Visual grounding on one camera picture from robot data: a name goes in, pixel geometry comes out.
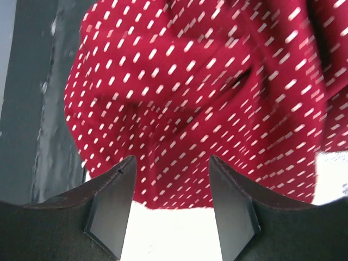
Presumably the red polka dot cloth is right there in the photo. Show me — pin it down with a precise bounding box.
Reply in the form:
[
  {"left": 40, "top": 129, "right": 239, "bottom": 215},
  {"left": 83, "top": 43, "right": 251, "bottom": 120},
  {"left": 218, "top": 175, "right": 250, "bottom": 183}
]
[{"left": 64, "top": 0, "right": 347, "bottom": 209}]

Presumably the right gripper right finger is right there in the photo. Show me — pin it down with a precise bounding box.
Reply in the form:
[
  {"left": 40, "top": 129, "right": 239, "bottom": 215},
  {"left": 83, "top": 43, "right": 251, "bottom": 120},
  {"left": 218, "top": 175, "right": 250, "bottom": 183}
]
[{"left": 209, "top": 156, "right": 347, "bottom": 260}]

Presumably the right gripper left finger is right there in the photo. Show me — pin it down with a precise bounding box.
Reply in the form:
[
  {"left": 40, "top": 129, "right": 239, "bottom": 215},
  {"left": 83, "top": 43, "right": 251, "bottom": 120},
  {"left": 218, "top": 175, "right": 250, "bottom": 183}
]
[{"left": 1, "top": 156, "right": 136, "bottom": 260}]

